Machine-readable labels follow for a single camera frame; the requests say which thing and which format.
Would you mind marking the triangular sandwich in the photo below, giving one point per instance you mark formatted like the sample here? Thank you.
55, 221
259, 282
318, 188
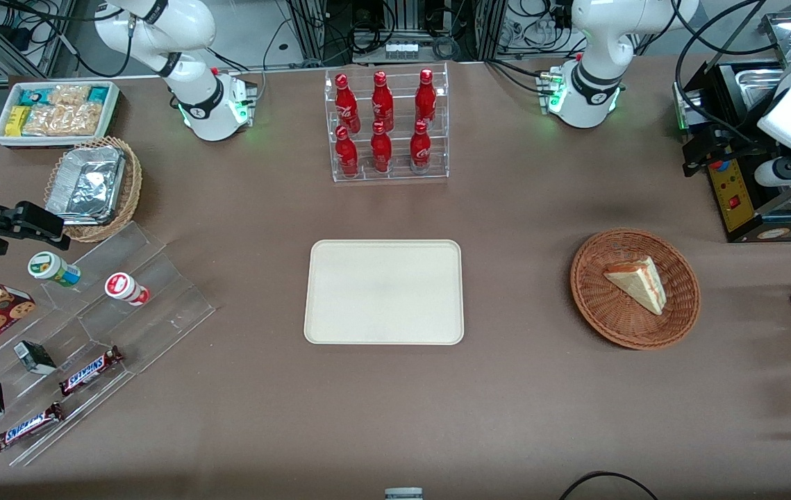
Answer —
638, 281

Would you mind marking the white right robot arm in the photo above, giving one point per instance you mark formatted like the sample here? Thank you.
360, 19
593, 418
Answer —
180, 28

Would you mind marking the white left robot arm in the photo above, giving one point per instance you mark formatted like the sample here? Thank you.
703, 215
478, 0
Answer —
593, 42

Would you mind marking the light wicker basket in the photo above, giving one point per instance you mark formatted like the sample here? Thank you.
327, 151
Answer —
132, 187

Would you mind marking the round brown wicker basket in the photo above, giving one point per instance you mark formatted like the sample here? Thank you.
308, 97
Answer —
610, 312

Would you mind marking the cream plastic tray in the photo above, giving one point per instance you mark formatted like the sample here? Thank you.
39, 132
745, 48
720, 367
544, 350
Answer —
381, 292

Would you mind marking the green lid yogurt cup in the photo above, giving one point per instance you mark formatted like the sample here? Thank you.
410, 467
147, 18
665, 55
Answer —
53, 269

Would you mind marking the black sealing machine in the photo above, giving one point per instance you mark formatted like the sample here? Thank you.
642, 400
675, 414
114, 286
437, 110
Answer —
732, 201

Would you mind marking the stacked aluminium foil trays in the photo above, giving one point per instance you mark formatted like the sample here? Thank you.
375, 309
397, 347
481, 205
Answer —
86, 184

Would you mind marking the white plastic snack bin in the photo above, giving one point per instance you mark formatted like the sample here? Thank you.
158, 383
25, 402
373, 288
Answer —
1, 135

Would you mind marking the shiny metal pan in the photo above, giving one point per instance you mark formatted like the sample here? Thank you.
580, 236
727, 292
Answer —
787, 31

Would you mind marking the yellow snack packet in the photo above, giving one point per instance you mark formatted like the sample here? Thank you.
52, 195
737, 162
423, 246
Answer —
17, 121

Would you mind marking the large rice cracker bag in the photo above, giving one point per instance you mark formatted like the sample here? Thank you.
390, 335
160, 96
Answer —
62, 119

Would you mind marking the red lid yogurt cup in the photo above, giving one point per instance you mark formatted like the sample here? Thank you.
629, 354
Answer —
126, 288

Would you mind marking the teal snack packet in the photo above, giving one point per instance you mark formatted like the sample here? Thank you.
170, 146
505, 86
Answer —
32, 97
98, 94

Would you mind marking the small black box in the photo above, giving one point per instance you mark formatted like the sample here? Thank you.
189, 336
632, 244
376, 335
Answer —
34, 357

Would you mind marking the small rice cracker bag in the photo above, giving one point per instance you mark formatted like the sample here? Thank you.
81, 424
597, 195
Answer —
69, 94

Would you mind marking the clear acrylic stepped display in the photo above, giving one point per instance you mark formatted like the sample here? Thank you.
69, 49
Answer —
159, 305

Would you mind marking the snickers chocolate bar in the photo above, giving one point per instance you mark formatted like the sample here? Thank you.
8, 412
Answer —
89, 371
26, 427

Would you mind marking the red cola bottle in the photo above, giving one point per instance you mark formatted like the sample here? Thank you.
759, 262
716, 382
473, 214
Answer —
426, 98
346, 156
346, 104
381, 151
421, 149
382, 103

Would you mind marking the clear acrylic bottle rack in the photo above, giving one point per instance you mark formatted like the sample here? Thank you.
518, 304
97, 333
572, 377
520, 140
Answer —
398, 173

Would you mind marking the white power strip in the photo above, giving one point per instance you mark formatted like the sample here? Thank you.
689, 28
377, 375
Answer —
402, 48

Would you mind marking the grey device edge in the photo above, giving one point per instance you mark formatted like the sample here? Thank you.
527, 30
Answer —
403, 494

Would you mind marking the aluminium frame stand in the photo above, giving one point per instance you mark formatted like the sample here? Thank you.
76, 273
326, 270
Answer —
402, 17

